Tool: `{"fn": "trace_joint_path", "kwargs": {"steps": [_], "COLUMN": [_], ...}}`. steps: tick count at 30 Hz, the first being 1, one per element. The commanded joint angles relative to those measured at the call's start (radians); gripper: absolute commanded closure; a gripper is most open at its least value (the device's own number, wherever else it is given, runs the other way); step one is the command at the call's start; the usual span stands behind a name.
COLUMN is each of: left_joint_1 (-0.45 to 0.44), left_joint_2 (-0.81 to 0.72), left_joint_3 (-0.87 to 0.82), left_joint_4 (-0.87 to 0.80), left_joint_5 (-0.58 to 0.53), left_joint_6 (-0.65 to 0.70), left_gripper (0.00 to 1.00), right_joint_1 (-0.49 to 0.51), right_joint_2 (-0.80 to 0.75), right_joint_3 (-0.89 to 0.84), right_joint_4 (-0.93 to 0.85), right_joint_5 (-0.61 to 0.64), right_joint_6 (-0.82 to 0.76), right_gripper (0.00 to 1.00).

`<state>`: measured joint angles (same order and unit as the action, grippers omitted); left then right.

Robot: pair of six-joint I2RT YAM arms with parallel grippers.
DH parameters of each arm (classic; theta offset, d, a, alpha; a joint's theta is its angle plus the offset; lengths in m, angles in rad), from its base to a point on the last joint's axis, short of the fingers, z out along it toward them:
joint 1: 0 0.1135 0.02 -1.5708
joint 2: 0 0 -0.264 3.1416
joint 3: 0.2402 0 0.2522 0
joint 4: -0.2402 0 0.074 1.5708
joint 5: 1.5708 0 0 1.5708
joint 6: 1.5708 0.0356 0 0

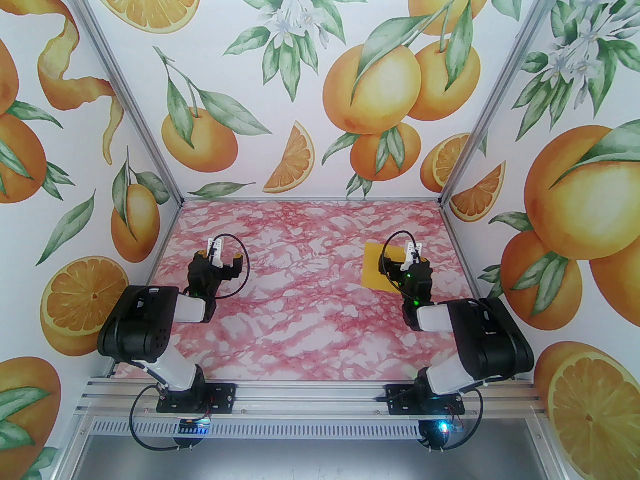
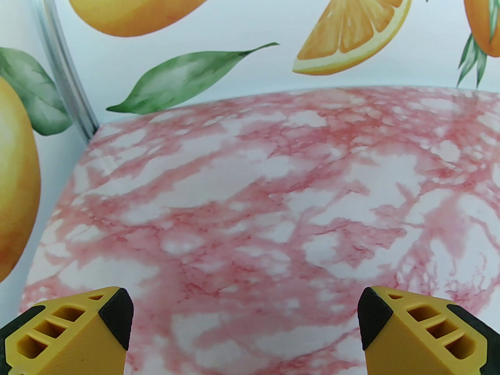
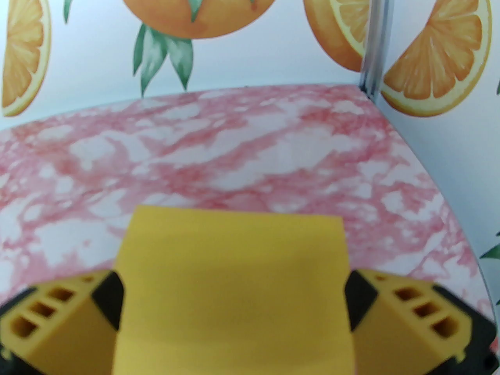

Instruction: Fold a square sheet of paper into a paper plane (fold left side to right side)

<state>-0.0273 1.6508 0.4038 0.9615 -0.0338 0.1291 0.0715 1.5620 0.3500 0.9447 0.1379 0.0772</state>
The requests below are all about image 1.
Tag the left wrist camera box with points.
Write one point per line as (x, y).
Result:
(216, 254)

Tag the grey metal shelf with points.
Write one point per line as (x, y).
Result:
(310, 460)

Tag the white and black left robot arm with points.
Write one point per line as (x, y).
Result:
(135, 328)

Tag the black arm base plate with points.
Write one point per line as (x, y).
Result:
(222, 398)
(397, 398)

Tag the aluminium side rail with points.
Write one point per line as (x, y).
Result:
(118, 358)
(460, 246)

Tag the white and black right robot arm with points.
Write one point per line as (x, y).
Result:
(490, 343)

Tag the aluminium back rail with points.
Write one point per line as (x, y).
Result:
(310, 199)

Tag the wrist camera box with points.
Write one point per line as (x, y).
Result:
(216, 254)
(414, 254)

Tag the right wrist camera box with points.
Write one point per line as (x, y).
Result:
(414, 254)

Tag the aluminium mounting rail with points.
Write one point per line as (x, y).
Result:
(310, 398)

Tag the aluminium frame post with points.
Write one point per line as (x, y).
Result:
(127, 93)
(497, 93)

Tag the perforated metal strip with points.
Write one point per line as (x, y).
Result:
(310, 427)

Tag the yellow paper sheet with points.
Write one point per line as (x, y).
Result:
(371, 268)

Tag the small circuit board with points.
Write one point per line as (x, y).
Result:
(197, 425)
(442, 427)

